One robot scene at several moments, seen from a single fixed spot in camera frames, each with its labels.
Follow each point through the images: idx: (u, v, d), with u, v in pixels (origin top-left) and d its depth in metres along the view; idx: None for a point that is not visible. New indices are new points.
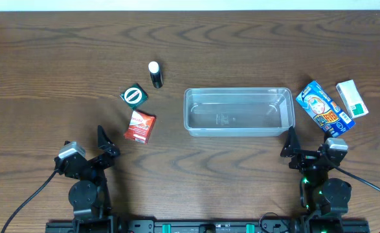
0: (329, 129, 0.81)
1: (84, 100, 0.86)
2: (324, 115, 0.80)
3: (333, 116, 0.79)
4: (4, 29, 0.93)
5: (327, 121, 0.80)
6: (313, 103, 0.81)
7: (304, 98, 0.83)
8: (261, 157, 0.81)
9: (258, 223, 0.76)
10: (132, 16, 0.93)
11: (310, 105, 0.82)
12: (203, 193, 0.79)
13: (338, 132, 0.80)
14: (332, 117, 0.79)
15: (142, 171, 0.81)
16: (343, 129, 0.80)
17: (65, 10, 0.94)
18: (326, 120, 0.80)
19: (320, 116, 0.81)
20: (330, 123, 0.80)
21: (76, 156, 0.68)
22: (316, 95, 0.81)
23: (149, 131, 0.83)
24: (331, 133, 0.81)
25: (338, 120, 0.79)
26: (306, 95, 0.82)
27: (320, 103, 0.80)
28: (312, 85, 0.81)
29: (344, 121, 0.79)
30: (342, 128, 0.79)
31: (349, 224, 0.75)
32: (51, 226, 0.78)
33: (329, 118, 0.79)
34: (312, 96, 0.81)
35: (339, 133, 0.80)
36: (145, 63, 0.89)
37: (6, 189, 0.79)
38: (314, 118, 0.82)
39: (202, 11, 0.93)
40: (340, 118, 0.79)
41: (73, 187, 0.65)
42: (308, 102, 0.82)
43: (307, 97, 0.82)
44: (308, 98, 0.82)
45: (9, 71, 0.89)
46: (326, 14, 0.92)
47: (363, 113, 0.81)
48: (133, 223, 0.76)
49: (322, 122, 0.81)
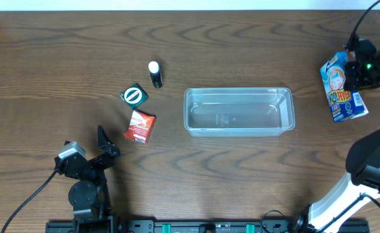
0: (337, 109, 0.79)
1: (84, 99, 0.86)
2: (337, 92, 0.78)
3: (344, 95, 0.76)
4: (6, 30, 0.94)
5: (338, 100, 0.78)
6: (335, 76, 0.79)
7: (329, 69, 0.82)
8: (263, 157, 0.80)
9: (258, 223, 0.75)
10: (133, 16, 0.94)
11: (331, 77, 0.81)
12: (204, 193, 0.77)
13: (344, 113, 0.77)
14: (345, 96, 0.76)
15: (141, 171, 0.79)
16: (349, 112, 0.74)
17: (67, 10, 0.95)
18: (337, 99, 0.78)
19: (333, 93, 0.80)
20: (340, 103, 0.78)
21: (76, 156, 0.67)
22: (338, 66, 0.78)
23: (149, 131, 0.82)
24: (338, 113, 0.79)
25: (348, 101, 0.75)
26: (331, 66, 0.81)
27: (338, 77, 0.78)
28: (340, 55, 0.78)
29: (354, 103, 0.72)
30: (349, 110, 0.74)
31: (347, 224, 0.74)
32: (51, 226, 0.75)
33: (341, 96, 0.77)
34: (336, 66, 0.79)
35: (344, 116, 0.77)
36: (144, 62, 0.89)
37: (4, 189, 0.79)
38: (331, 93, 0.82)
39: (201, 11, 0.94)
40: (351, 99, 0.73)
41: (73, 187, 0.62)
42: (330, 74, 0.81)
43: (332, 68, 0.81)
44: (332, 70, 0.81)
45: (10, 70, 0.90)
46: (325, 15, 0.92)
47: (364, 112, 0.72)
48: (133, 223, 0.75)
49: (335, 99, 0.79)
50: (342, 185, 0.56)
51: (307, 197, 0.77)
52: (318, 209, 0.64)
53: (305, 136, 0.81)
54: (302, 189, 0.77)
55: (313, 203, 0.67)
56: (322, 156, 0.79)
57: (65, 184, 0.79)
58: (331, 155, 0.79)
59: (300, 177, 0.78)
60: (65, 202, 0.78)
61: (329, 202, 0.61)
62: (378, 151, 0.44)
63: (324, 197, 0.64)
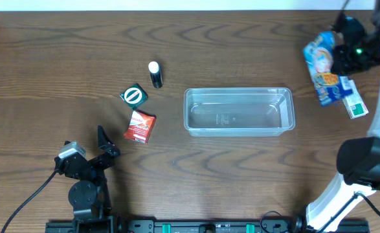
0: (324, 92, 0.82)
1: (84, 99, 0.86)
2: (324, 75, 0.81)
3: (332, 79, 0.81)
4: (6, 30, 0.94)
5: (325, 83, 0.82)
6: (320, 57, 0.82)
7: (313, 51, 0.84)
8: (263, 157, 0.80)
9: (258, 222, 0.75)
10: (133, 16, 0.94)
11: (316, 59, 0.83)
12: (204, 193, 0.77)
13: (331, 98, 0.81)
14: (332, 79, 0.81)
15: (141, 171, 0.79)
16: (338, 96, 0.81)
17: (67, 10, 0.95)
18: (324, 82, 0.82)
19: (320, 76, 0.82)
20: (327, 87, 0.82)
21: (76, 156, 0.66)
22: (324, 48, 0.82)
23: (149, 131, 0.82)
24: (324, 96, 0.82)
25: (336, 85, 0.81)
26: (316, 48, 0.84)
27: (325, 60, 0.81)
28: (325, 36, 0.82)
29: (342, 87, 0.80)
30: (338, 94, 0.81)
31: (347, 224, 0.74)
32: (51, 226, 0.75)
33: (328, 79, 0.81)
34: (322, 48, 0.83)
35: (332, 100, 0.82)
36: (145, 62, 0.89)
37: (4, 189, 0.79)
38: (315, 76, 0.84)
39: (201, 11, 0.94)
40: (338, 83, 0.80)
41: (73, 187, 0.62)
42: (314, 56, 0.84)
43: (316, 50, 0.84)
44: (316, 52, 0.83)
45: (10, 70, 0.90)
46: (324, 15, 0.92)
47: (363, 113, 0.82)
48: (133, 223, 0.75)
49: (321, 81, 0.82)
50: (337, 184, 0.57)
51: (307, 197, 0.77)
52: (316, 208, 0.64)
53: (305, 136, 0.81)
54: (303, 189, 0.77)
55: (310, 204, 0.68)
56: (322, 156, 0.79)
57: (65, 184, 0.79)
58: (331, 155, 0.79)
59: (300, 177, 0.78)
60: (65, 202, 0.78)
61: (324, 202, 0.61)
62: (366, 161, 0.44)
63: (320, 197, 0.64)
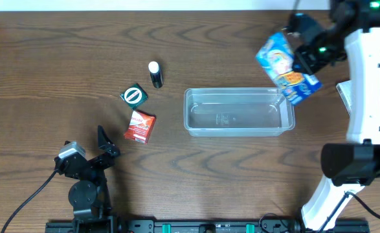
0: (292, 92, 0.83)
1: (84, 99, 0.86)
2: (287, 76, 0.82)
3: (296, 77, 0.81)
4: (6, 30, 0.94)
5: (290, 83, 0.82)
6: (276, 59, 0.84)
7: (267, 54, 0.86)
8: (263, 157, 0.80)
9: (258, 222, 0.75)
10: (132, 16, 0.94)
11: (272, 63, 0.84)
12: (203, 193, 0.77)
13: (301, 94, 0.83)
14: (296, 77, 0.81)
15: (140, 171, 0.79)
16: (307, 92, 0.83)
17: (67, 10, 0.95)
18: (289, 82, 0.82)
19: (282, 77, 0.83)
20: (293, 86, 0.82)
21: (76, 156, 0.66)
22: (278, 50, 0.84)
23: (149, 131, 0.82)
24: (294, 96, 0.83)
25: (301, 83, 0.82)
26: (269, 51, 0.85)
27: (283, 61, 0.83)
28: (276, 38, 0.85)
29: (309, 83, 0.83)
30: (306, 90, 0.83)
31: (347, 224, 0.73)
32: (51, 226, 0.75)
33: (292, 78, 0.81)
34: (276, 50, 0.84)
35: (302, 98, 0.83)
36: (145, 62, 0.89)
37: (4, 189, 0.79)
38: (277, 78, 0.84)
39: (201, 11, 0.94)
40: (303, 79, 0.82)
41: (73, 187, 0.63)
42: (270, 59, 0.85)
43: (271, 52, 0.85)
44: (271, 54, 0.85)
45: (10, 70, 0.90)
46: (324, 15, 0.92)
47: None
48: (133, 223, 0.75)
49: (285, 82, 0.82)
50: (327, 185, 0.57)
51: (307, 197, 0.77)
52: (311, 209, 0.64)
53: (305, 136, 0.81)
54: (303, 189, 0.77)
55: (304, 206, 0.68)
56: None
57: (65, 184, 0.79)
58: None
59: (300, 177, 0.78)
60: (65, 202, 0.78)
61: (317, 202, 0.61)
62: (350, 168, 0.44)
63: (312, 198, 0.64)
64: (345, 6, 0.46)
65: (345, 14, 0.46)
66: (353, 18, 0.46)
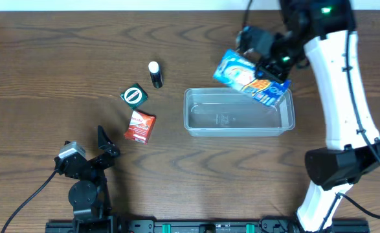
0: (264, 97, 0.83)
1: (83, 99, 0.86)
2: (253, 85, 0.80)
3: (262, 83, 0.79)
4: (6, 30, 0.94)
5: (259, 89, 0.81)
6: (235, 74, 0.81)
7: (224, 71, 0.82)
8: (263, 157, 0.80)
9: (258, 223, 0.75)
10: (132, 16, 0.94)
11: (233, 77, 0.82)
12: (203, 193, 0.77)
13: (274, 96, 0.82)
14: (263, 84, 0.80)
15: (140, 171, 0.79)
16: (278, 92, 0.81)
17: (66, 10, 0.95)
18: (257, 89, 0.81)
19: (248, 87, 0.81)
20: (263, 92, 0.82)
21: (76, 156, 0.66)
22: (234, 65, 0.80)
23: (149, 131, 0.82)
24: (267, 99, 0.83)
25: (270, 86, 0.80)
26: (224, 68, 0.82)
27: (243, 73, 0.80)
28: (228, 55, 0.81)
29: (277, 85, 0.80)
30: (278, 92, 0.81)
31: (347, 224, 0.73)
32: (51, 226, 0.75)
33: (259, 85, 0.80)
34: (232, 66, 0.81)
35: (276, 98, 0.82)
36: (144, 62, 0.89)
37: (4, 189, 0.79)
38: (245, 88, 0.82)
39: (201, 11, 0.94)
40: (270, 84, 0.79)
41: (73, 187, 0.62)
42: (230, 75, 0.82)
43: (227, 69, 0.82)
44: (228, 71, 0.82)
45: (10, 70, 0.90)
46: None
47: None
48: (133, 223, 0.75)
49: (254, 89, 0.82)
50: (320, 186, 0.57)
51: None
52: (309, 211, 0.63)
53: (305, 136, 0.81)
54: (303, 189, 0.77)
55: (299, 210, 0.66)
56: None
57: (65, 184, 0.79)
58: None
59: (300, 177, 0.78)
60: (65, 202, 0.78)
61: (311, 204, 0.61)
62: (338, 173, 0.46)
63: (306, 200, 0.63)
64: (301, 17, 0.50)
65: (300, 23, 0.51)
66: (307, 26, 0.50)
